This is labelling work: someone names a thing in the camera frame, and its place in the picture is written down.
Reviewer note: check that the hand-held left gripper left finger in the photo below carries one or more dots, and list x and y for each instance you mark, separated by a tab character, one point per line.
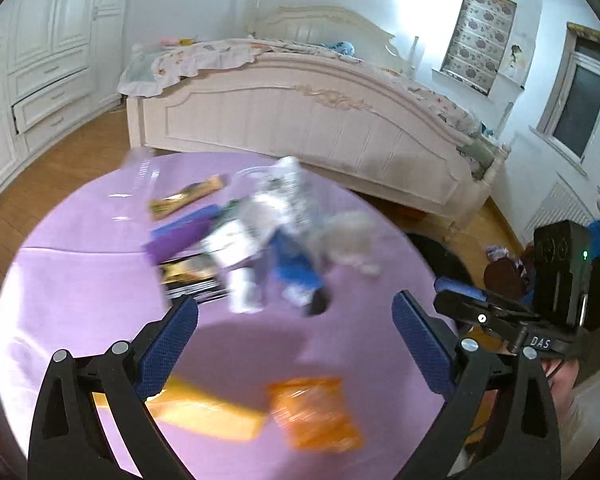
172	340

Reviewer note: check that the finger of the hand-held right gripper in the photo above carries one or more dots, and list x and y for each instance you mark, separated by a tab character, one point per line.
472	317
460	288

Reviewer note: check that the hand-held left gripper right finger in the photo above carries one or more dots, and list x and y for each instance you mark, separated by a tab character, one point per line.
420	340

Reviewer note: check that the black trash bin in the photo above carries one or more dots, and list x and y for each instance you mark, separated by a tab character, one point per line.
445	260

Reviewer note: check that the purple snack packet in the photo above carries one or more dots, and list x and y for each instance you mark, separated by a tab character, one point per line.
180	237

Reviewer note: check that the brown chair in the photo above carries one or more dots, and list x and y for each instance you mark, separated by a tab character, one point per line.
505	277

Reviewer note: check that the purple floral slipper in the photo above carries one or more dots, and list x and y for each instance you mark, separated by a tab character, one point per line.
497	251

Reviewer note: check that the black and gold packet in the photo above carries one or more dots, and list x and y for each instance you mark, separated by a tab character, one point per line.
190	275

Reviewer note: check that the white radiator cover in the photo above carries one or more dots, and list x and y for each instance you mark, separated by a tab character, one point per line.
555	210

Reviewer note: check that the yellow packet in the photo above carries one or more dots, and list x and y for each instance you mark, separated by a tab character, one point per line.
205	412

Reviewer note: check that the white plastic bottle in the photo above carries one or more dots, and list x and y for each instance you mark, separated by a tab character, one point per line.
245	290

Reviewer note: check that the purple round tablecloth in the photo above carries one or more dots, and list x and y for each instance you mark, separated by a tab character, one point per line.
80	285

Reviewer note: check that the white paper packet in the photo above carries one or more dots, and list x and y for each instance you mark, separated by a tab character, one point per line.
232	242

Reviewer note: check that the crumpled white tissue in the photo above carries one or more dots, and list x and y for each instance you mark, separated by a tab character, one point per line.
347	240

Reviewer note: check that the orange snack packet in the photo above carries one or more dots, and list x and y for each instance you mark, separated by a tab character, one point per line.
312	415

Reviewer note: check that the green pillow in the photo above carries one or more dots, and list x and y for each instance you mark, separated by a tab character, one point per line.
477	155

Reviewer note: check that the blue and white packet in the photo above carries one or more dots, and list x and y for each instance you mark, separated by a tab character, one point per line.
295	265

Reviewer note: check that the brown and gold snack wrapper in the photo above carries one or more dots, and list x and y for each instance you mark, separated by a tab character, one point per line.
187	195

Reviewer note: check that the clear plastic bag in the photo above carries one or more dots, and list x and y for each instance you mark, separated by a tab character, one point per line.
140	170

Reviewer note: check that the crumpled silver white wrapper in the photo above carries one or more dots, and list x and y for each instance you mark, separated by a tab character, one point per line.
285	195

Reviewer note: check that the white framed window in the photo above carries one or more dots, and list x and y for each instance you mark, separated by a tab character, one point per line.
577	95

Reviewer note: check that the cream carved bed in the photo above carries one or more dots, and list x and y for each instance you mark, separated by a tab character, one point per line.
300	125

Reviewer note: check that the floral window blind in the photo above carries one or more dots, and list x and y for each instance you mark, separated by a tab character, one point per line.
477	40

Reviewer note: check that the blue plush toy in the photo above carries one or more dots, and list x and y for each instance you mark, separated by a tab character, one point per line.
341	47

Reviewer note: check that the floral bed blanket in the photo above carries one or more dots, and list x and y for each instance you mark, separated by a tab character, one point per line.
200	57

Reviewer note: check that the white wardrobe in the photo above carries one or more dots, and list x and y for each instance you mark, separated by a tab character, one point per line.
40	60

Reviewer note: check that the wall poster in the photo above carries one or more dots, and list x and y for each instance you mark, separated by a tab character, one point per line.
515	55

